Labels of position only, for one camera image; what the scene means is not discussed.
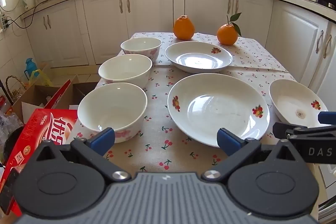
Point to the orange with green leaves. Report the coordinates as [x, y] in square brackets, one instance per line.
[227, 35]

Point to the wicker basket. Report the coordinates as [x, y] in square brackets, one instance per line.
[15, 92]

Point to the cherry-print tablecloth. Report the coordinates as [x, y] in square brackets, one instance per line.
[157, 121]

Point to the yellow plastic bag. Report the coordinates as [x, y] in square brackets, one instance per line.
[42, 78]

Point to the red printed carton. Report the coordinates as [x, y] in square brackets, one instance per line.
[34, 132]

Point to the brown cardboard box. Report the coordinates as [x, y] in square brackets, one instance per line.
[34, 98]

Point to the blue thermos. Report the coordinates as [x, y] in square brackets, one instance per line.
[30, 67]

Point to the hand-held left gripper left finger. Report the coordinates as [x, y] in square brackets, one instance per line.
[102, 140]

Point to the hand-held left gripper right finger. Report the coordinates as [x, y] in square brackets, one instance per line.
[227, 141]

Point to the white power strip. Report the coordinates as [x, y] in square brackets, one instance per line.
[3, 21]

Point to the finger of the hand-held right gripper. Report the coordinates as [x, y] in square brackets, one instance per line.
[281, 129]
[328, 118]

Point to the white pink-flower bowl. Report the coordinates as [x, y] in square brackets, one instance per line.
[126, 69]
[141, 45]
[113, 106]

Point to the black pan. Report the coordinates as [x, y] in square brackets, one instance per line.
[13, 144]

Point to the black smartphone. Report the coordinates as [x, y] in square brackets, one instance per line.
[8, 192]

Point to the bumpy-topped orange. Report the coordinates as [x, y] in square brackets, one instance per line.
[183, 28]

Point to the stained white fruit-print plate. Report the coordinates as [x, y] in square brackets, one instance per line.
[288, 100]

